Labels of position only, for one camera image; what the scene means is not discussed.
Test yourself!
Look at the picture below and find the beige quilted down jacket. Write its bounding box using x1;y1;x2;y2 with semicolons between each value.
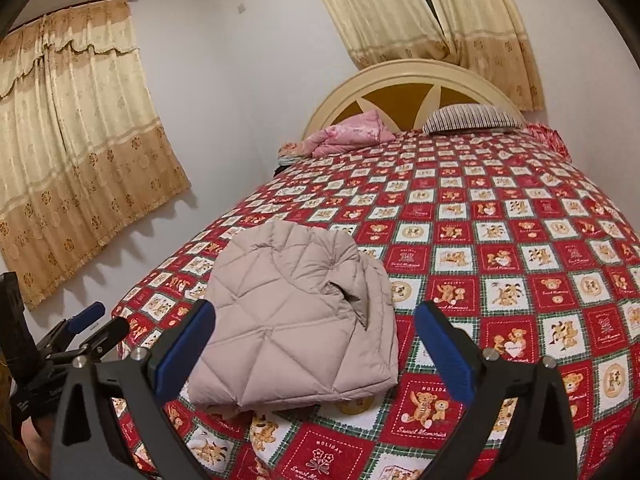
188;221;399;412

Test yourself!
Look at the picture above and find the striped pillow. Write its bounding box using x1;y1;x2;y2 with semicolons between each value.
423;104;523;136

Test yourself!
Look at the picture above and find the pink folded blanket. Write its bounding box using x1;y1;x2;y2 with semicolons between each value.
278;110;396;158

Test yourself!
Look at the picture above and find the cream wooden headboard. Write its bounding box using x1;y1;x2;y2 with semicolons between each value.
303;60;524;138

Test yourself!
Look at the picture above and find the yellow curtain behind headboard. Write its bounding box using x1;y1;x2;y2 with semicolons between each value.
321;0;546;112

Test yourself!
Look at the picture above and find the yellow curtain on left wall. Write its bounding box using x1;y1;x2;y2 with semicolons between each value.
0;0;190;309

